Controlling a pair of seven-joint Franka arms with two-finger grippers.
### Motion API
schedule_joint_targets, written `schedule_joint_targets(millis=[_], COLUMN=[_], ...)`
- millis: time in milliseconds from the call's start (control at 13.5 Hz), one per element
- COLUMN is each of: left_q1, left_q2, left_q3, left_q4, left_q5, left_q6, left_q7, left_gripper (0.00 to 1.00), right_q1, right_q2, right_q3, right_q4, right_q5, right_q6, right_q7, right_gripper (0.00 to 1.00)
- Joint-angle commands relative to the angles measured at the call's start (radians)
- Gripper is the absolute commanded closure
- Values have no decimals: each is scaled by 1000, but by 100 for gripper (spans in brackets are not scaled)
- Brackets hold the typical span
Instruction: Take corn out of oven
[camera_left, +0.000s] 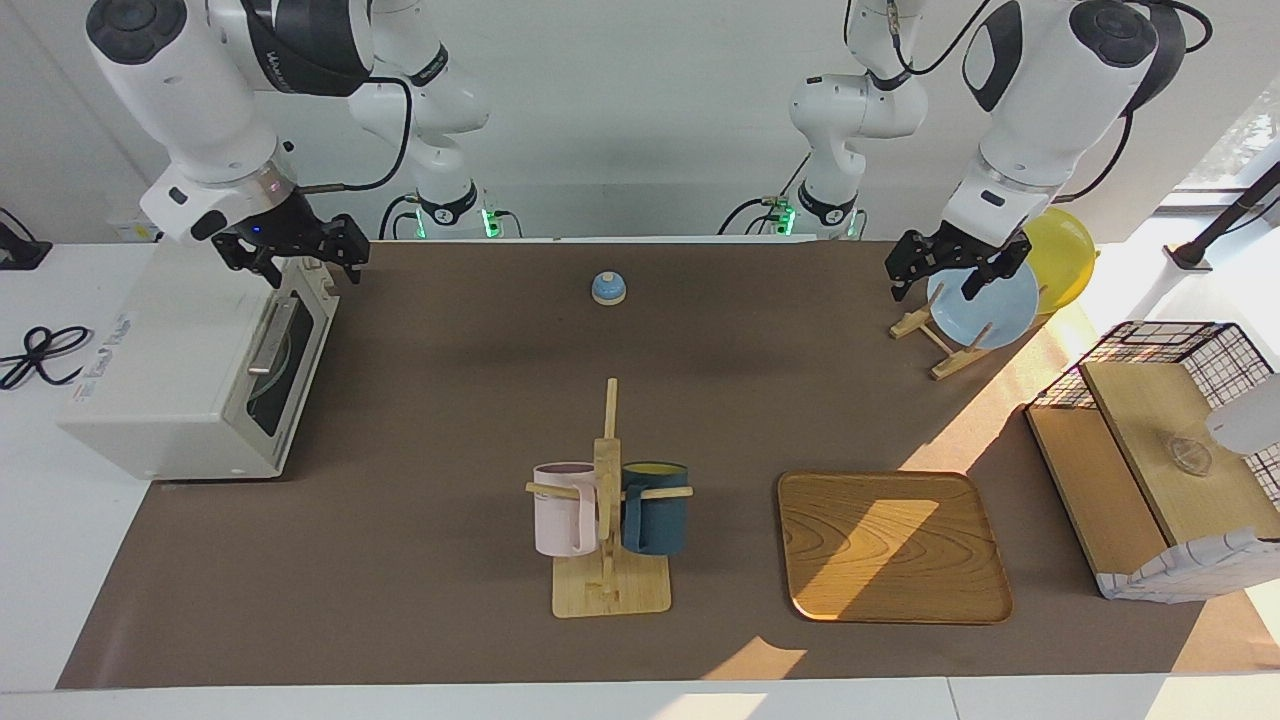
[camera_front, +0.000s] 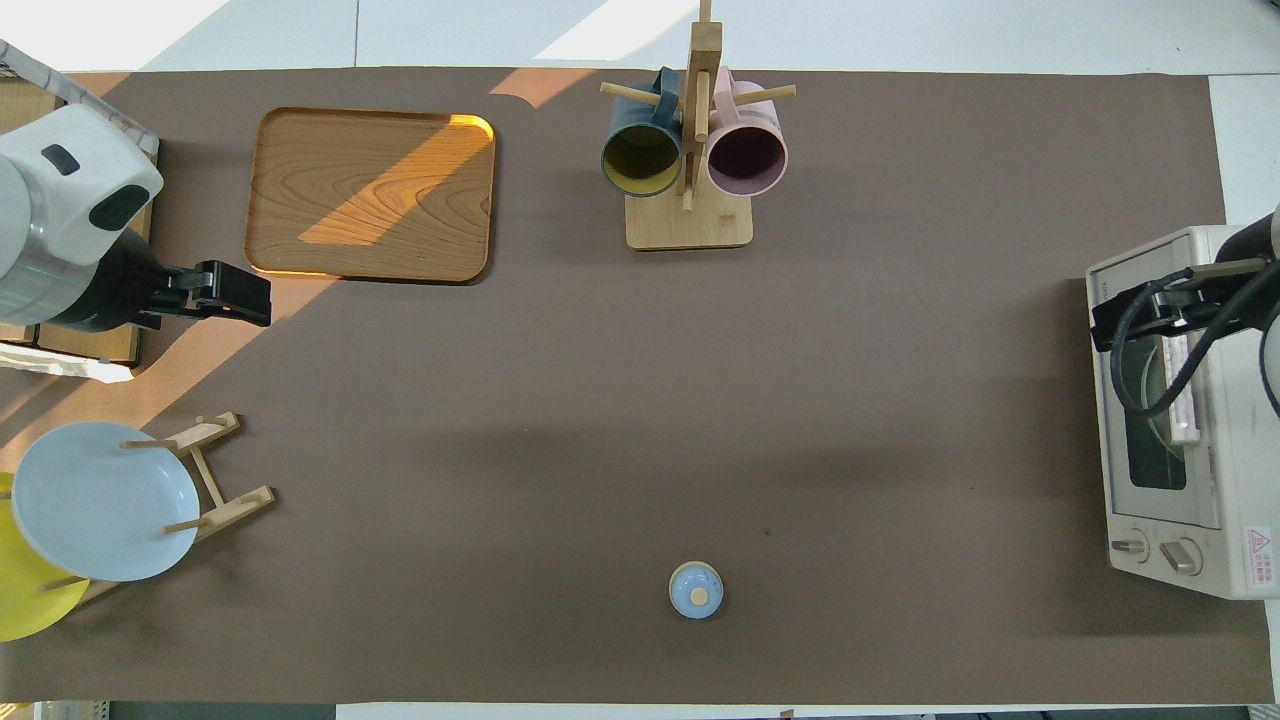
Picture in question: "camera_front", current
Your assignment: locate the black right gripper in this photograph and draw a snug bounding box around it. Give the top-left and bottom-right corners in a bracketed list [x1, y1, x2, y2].
[1090, 255, 1276, 353]

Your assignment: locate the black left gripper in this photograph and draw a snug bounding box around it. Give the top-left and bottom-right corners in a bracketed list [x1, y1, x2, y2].
[50, 228, 273, 333]

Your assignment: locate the oven door with glass window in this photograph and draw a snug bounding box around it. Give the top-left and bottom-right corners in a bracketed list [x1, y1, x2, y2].
[1088, 240, 1223, 531]

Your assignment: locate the white toaster oven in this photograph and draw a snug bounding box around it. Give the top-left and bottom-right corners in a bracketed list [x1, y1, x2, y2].
[1086, 225, 1280, 601]

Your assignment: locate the wooden serving tray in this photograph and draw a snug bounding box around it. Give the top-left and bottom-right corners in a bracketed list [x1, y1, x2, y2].
[244, 107, 497, 285]

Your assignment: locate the wooden plate rack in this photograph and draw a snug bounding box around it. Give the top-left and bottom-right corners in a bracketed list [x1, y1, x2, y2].
[70, 411, 276, 606]

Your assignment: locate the light blue plate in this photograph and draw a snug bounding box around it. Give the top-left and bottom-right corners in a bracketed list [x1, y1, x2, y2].
[11, 421, 200, 583]

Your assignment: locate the yellow plate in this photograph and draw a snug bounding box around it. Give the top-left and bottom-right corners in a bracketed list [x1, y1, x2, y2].
[0, 472, 91, 643]

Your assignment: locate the pink mug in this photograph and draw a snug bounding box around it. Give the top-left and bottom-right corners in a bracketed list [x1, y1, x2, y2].
[705, 67, 790, 198]

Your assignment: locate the brown table mat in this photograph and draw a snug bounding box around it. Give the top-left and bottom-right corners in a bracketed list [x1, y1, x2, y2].
[0, 68, 1276, 706]

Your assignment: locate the dark teal mug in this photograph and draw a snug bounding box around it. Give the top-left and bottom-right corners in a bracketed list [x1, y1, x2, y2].
[600, 67, 686, 198]

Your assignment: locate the wooden mug tree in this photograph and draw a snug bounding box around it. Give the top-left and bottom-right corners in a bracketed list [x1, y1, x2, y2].
[600, 0, 798, 251]

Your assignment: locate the blue service bell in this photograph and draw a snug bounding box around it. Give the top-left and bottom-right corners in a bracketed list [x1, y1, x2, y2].
[668, 561, 725, 621]

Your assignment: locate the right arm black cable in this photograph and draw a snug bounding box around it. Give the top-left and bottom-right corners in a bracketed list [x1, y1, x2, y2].
[1110, 265, 1271, 418]

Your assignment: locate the wire basket wooden shelf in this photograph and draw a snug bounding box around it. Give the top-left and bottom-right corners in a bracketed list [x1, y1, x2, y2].
[0, 40, 161, 384]

